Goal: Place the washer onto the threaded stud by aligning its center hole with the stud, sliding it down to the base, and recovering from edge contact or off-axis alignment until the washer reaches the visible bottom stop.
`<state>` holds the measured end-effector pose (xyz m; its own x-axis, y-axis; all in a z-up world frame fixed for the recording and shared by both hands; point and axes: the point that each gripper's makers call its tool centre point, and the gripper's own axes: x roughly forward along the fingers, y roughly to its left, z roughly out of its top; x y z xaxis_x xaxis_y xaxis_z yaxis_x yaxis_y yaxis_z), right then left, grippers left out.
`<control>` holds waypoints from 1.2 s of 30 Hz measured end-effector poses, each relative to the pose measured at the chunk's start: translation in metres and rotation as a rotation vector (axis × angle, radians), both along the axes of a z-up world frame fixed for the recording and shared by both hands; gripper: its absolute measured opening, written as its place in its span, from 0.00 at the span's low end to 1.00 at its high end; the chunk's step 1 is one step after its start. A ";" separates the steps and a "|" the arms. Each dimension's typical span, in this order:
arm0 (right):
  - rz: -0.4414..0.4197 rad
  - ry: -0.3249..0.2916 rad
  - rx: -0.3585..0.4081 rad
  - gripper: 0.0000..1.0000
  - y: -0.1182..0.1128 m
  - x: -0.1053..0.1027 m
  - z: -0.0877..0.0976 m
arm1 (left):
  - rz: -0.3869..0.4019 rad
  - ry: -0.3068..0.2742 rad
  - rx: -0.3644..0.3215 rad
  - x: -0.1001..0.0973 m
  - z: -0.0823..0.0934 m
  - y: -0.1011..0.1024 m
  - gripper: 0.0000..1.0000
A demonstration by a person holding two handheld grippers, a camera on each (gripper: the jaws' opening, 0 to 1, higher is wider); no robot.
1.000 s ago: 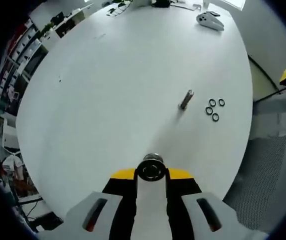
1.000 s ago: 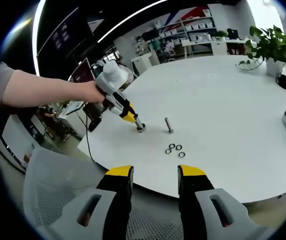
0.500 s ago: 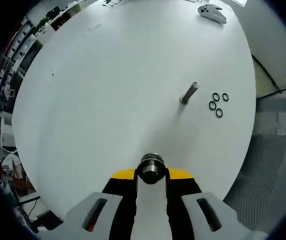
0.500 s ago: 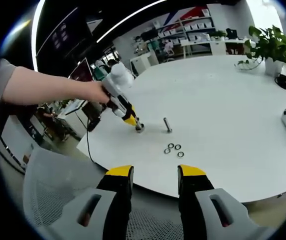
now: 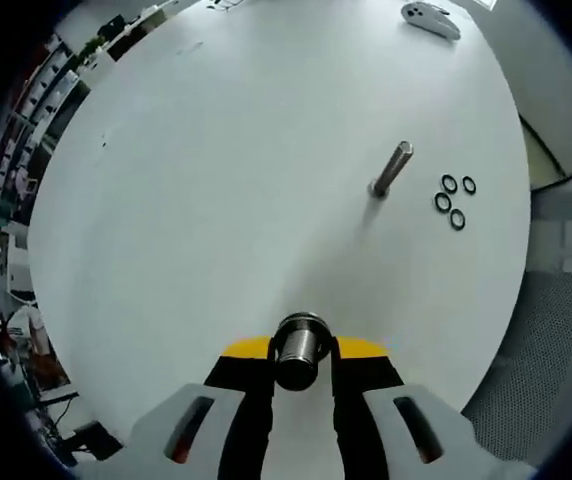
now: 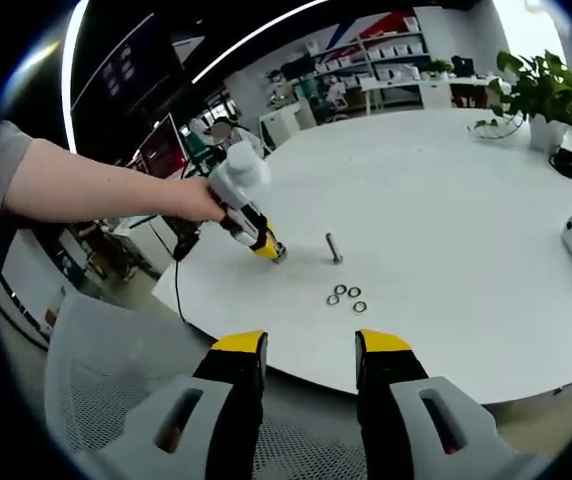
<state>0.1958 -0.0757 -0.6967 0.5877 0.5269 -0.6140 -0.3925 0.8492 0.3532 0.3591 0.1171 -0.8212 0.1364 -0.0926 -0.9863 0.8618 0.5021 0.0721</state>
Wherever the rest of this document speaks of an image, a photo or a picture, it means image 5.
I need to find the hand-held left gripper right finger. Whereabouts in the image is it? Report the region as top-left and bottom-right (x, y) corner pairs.
(329, 336), (498, 480)

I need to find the small potted plant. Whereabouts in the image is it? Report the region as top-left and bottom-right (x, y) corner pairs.
(76, 35), (107, 65)

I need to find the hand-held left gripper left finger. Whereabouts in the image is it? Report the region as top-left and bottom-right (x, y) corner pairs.
(115, 336), (276, 480)

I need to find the shelving unit with white bins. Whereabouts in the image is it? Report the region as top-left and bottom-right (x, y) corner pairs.
(0, 29), (93, 169)

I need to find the white game controller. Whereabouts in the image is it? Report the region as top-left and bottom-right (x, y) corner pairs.
(399, 1), (463, 42)

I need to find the thin threaded steel stud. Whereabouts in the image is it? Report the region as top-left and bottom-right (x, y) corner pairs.
(367, 140), (414, 198)

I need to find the grey mesh office chair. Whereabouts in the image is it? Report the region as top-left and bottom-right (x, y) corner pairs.
(460, 113), (572, 465)

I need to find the thick threaded steel stud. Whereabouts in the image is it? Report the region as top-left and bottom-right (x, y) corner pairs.
(271, 310), (331, 393)

